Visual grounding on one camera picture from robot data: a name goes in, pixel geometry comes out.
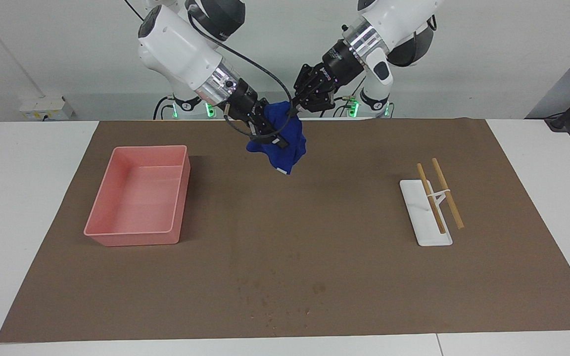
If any brown table mat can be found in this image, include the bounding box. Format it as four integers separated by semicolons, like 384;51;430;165
0;118;570;343

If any black base cable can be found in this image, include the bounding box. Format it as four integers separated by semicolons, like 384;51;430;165
153;96;174;120
321;74;367;118

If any pink plastic bin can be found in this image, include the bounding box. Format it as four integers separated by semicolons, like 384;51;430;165
84;145;191;247

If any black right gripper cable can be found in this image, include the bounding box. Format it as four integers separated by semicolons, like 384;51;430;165
186;10;295;140

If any black left base cable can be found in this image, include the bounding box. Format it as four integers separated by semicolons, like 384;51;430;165
321;74;367;118

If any short wooden rack rod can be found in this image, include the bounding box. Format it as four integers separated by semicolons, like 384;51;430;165
417;163;447;234

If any long wooden rack rod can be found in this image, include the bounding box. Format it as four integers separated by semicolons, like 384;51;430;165
432;158;465;229

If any blue towel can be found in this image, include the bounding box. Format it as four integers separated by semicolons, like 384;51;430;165
245;101;308;175

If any black right base cable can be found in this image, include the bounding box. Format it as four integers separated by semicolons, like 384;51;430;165
153;96;174;120

